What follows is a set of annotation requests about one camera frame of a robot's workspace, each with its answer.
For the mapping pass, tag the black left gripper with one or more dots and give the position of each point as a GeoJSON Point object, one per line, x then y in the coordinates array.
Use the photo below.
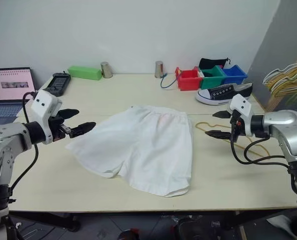
{"type": "Point", "coordinates": [57, 128]}

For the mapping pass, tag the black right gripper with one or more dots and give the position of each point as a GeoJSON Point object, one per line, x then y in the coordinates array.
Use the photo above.
{"type": "Point", "coordinates": [236, 126]}

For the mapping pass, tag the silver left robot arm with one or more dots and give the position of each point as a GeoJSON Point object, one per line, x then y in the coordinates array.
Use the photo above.
{"type": "Point", "coordinates": [3, 140]}

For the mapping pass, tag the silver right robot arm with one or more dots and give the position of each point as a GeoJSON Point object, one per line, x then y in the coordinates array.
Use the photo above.
{"type": "Point", "coordinates": [283, 122]}

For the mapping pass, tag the black and white sneaker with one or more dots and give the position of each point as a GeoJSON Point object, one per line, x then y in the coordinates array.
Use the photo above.
{"type": "Point", "coordinates": [223, 93]}

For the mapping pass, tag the black handheld device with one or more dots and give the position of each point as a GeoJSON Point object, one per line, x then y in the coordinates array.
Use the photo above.
{"type": "Point", "coordinates": [57, 83]}

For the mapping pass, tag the green plastic bin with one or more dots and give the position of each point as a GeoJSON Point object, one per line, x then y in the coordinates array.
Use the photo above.
{"type": "Point", "coordinates": [212, 82]}

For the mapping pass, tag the green rectangular box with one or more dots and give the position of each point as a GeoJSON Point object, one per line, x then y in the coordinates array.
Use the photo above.
{"type": "Point", "coordinates": [84, 72]}

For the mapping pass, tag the blue plastic bin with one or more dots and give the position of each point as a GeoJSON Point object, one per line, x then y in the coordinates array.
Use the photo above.
{"type": "Point", "coordinates": [234, 77]}

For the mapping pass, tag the red plastic bin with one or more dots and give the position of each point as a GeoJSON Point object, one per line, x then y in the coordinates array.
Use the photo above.
{"type": "Point", "coordinates": [188, 82]}

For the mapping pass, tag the metal cup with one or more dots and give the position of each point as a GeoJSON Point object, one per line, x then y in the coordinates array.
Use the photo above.
{"type": "Point", "coordinates": [106, 70]}
{"type": "Point", "coordinates": [159, 70]}

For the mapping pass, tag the white shorts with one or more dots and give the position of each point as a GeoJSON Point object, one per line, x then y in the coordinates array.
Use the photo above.
{"type": "Point", "coordinates": [143, 140]}

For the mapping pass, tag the open laptop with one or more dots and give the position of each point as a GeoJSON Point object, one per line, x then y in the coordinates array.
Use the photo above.
{"type": "Point", "coordinates": [11, 85]}

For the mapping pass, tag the clothes hangers bundle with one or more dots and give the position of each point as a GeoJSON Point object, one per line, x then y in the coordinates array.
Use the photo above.
{"type": "Point", "coordinates": [286, 83]}

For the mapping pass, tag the dark rounded object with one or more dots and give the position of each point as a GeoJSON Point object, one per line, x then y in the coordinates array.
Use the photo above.
{"type": "Point", "coordinates": [188, 228]}

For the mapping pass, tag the red and black object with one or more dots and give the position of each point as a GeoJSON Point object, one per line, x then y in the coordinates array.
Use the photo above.
{"type": "Point", "coordinates": [128, 235]}

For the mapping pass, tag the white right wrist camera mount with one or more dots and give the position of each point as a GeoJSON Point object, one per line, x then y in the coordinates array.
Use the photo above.
{"type": "Point", "coordinates": [241, 103]}

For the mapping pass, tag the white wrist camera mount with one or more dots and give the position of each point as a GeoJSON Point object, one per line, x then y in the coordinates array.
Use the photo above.
{"type": "Point", "coordinates": [241, 103]}
{"type": "Point", "coordinates": [42, 102]}

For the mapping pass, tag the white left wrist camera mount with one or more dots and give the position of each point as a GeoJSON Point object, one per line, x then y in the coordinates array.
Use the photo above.
{"type": "Point", "coordinates": [42, 102]}

